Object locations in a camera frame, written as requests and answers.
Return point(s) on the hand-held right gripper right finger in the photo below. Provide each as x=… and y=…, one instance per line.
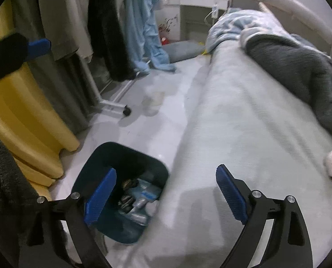
x=230, y=195

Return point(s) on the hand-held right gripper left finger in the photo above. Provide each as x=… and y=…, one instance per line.
x=99, y=198

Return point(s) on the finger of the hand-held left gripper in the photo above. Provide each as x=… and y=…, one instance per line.
x=39, y=48
x=6, y=58

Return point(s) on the brown tape roll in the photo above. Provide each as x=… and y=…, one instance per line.
x=129, y=184

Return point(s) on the dark blue trash bin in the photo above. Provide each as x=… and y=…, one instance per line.
x=121, y=156

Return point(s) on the blue white wipes packet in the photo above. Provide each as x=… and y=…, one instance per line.
x=147, y=194

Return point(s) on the grey green hanging coat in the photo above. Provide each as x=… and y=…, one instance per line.
x=57, y=14

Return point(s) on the dark grey hanging cloth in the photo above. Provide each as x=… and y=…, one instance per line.
x=68, y=95

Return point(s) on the yellow puffer coat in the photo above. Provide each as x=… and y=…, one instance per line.
x=23, y=111

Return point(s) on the black hanging garment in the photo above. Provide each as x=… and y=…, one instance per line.
x=110, y=28

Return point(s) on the grey bed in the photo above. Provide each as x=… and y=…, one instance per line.
x=238, y=117

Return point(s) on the white clothes rack base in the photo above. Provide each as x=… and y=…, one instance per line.
x=110, y=104

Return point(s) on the clear plastic cup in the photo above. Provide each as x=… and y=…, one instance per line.
x=152, y=104

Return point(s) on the light blue garment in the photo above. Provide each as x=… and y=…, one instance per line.
x=143, y=19

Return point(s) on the dark grey fleece blanket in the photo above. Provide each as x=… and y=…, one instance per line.
x=294, y=67

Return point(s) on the grey floor cushion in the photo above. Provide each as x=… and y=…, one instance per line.
x=182, y=50

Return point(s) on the blue patterned quilt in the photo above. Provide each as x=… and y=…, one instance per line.
x=230, y=25

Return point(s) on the white power strip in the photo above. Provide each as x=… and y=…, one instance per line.
x=214, y=12

